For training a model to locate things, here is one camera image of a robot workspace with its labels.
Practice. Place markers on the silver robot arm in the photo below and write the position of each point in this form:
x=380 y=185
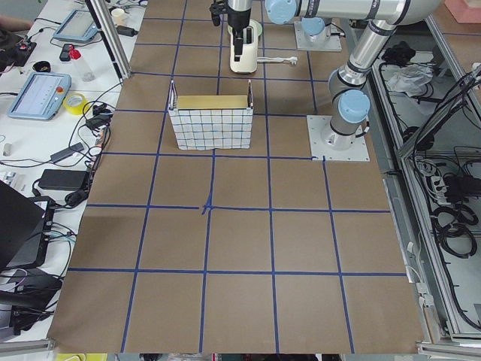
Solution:
x=316 y=28
x=350 y=104

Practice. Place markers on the blue teach pendant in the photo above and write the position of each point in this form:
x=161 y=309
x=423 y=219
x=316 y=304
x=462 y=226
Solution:
x=41 y=96
x=78 y=27

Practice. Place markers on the clear bottle red cap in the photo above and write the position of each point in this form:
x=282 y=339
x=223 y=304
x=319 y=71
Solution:
x=81 y=64

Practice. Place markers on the yellow tape roll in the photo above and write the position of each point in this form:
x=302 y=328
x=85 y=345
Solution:
x=74 y=103

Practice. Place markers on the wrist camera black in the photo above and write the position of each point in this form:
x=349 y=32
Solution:
x=217 y=9

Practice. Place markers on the wire basket with checkered liner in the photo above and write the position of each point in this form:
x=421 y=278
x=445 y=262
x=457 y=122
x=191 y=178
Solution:
x=208 y=122

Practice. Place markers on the black laptop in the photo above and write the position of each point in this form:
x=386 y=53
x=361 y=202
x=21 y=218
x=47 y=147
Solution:
x=25 y=223

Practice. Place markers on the black phone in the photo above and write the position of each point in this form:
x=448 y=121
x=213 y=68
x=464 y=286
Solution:
x=65 y=52

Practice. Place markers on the light green round plate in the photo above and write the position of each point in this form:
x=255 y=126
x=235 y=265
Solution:
x=257 y=27

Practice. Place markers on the blue teach pendant near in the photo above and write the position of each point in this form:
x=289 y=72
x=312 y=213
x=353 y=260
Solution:
x=41 y=96

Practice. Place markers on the blue teach pendant far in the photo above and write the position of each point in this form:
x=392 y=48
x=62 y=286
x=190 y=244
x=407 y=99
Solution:
x=78 y=27

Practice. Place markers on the black power adapter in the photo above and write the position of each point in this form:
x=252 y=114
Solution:
x=58 y=179

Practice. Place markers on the aluminium frame post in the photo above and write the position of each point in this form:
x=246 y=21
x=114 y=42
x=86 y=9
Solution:
x=105 y=25

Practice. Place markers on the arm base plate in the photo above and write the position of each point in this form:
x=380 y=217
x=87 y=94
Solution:
x=327 y=145
x=326 y=41

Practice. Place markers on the white two-slot toaster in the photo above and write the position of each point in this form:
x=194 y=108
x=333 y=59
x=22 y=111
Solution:
x=248 y=60

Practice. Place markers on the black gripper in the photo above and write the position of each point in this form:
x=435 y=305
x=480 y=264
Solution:
x=240 y=19

